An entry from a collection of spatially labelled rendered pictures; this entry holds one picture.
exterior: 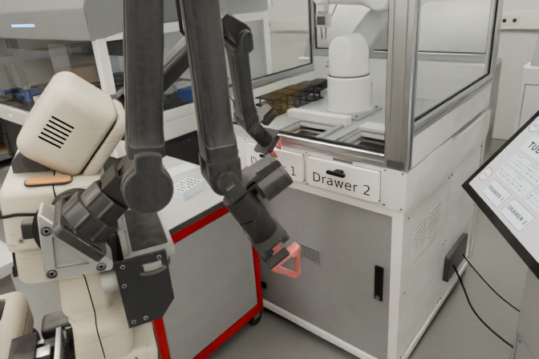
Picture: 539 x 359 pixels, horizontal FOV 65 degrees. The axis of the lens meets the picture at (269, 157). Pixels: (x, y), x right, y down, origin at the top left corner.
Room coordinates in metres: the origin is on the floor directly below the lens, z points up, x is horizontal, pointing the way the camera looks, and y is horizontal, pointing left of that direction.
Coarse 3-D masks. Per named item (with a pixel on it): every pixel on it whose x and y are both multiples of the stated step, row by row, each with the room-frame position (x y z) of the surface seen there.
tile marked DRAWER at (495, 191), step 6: (492, 180) 0.98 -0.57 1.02; (486, 186) 0.99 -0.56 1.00; (492, 186) 0.97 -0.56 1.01; (498, 186) 0.95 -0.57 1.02; (486, 192) 0.97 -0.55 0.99; (492, 192) 0.95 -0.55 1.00; (498, 192) 0.93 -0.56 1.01; (504, 192) 0.92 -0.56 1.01; (492, 198) 0.93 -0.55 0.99; (498, 198) 0.92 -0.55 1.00; (504, 198) 0.90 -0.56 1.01; (498, 204) 0.90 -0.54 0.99
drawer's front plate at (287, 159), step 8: (248, 144) 1.66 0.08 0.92; (256, 144) 1.65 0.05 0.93; (248, 152) 1.67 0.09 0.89; (256, 152) 1.64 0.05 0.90; (280, 152) 1.55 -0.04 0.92; (288, 152) 1.53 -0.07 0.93; (248, 160) 1.67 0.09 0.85; (280, 160) 1.55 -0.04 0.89; (288, 160) 1.52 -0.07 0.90; (296, 160) 1.50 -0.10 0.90; (288, 168) 1.53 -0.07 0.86; (296, 168) 1.50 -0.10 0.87; (296, 176) 1.50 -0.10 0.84; (304, 176) 1.49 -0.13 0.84
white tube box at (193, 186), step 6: (186, 180) 1.63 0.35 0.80; (192, 180) 1.62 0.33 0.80; (198, 180) 1.62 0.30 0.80; (180, 186) 1.58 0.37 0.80; (192, 186) 1.57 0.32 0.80; (198, 186) 1.59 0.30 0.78; (174, 192) 1.54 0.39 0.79; (180, 192) 1.52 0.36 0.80; (186, 192) 1.53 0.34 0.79; (192, 192) 1.56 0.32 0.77; (174, 198) 1.54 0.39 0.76; (180, 198) 1.52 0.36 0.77; (186, 198) 1.53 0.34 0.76
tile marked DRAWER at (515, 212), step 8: (512, 200) 0.87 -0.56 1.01; (504, 208) 0.87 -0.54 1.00; (512, 208) 0.85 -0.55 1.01; (520, 208) 0.84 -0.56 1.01; (504, 216) 0.85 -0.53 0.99; (512, 216) 0.84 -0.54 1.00; (520, 216) 0.82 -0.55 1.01; (528, 216) 0.80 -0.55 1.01; (512, 224) 0.82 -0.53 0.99; (520, 224) 0.80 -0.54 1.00
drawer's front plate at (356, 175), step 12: (312, 156) 1.47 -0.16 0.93; (312, 168) 1.45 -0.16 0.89; (324, 168) 1.41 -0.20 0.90; (336, 168) 1.38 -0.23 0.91; (348, 168) 1.35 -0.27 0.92; (360, 168) 1.32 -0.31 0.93; (312, 180) 1.45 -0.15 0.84; (324, 180) 1.41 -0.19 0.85; (336, 180) 1.38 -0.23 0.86; (348, 180) 1.35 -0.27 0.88; (360, 180) 1.32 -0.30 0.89; (372, 180) 1.29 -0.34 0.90; (348, 192) 1.35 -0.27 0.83; (360, 192) 1.31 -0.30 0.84; (372, 192) 1.28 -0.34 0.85
